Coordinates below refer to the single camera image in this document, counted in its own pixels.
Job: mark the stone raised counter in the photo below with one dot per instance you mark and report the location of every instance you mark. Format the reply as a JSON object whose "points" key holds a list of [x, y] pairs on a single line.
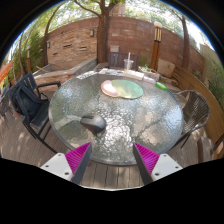
{"points": [[66, 71]]}

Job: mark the slender tree trunk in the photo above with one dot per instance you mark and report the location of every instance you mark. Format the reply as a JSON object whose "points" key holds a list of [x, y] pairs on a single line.
{"points": [[45, 50], [185, 43]]}

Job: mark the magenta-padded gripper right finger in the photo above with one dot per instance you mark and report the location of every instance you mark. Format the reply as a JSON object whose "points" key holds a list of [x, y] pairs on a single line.
{"points": [[163, 166]]}

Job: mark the green mouse pad, pink rest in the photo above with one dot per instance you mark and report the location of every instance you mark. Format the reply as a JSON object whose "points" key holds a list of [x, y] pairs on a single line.
{"points": [[128, 89]]}

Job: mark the white license plate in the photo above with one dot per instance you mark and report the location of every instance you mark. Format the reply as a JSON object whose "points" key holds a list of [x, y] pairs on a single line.
{"points": [[86, 75]]}

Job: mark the brown wicker chair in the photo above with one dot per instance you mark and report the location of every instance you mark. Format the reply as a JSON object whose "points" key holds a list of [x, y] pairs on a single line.
{"points": [[196, 111]]}

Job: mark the open white book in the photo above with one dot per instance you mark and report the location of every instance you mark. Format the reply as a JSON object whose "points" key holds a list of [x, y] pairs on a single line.
{"points": [[133, 75]]}

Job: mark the thick tree trunk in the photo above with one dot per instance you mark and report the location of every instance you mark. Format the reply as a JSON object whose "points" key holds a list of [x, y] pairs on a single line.
{"points": [[103, 36]]}

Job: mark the black metal armchair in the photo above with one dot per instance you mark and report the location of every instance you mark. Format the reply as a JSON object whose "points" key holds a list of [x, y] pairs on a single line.
{"points": [[40, 116]]}

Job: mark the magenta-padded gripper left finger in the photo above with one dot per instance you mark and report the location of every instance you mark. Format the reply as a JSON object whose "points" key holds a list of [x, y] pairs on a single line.
{"points": [[60, 165]]}

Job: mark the dark grey computer mouse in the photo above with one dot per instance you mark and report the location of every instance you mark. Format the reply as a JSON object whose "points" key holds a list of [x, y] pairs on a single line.
{"points": [[94, 123]]}

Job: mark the colourful picture magazine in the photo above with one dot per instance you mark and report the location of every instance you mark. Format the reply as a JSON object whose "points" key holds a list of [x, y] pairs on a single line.
{"points": [[110, 71]]}

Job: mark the wooden post lamp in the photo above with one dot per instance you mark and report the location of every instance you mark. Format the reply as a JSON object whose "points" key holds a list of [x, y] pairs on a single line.
{"points": [[156, 46]]}

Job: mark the closed white book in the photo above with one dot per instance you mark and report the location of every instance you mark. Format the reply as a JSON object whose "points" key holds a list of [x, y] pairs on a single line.
{"points": [[149, 79]]}

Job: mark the clear plastic cup with straw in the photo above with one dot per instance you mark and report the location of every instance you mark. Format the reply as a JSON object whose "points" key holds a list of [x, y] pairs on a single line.
{"points": [[128, 65]]}

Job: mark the black wall lamp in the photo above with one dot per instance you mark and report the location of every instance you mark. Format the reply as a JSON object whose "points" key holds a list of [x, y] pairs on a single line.
{"points": [[92, 33], [48, 44]]}

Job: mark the white planter box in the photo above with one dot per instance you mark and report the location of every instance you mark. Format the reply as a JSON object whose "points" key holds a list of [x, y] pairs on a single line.
{"points": [[150, 71]]}

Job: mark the beige stone slab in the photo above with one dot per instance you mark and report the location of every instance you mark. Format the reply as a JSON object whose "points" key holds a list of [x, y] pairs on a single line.
{"points": [[166, 68]]}

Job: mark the dark bag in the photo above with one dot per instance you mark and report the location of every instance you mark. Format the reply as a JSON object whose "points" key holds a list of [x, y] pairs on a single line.
{"points": [[25, 100]]}

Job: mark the curved wooden bench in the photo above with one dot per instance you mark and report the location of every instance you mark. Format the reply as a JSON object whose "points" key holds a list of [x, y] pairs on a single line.
{"points": [[196, 86]]}

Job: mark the dark wooden slatted chair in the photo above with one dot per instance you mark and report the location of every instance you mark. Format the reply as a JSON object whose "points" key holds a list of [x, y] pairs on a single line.
{"points": [[116, 60]]}

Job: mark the small green packet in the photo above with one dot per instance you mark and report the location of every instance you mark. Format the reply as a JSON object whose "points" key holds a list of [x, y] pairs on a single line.
{"points": [[161, 85]]}

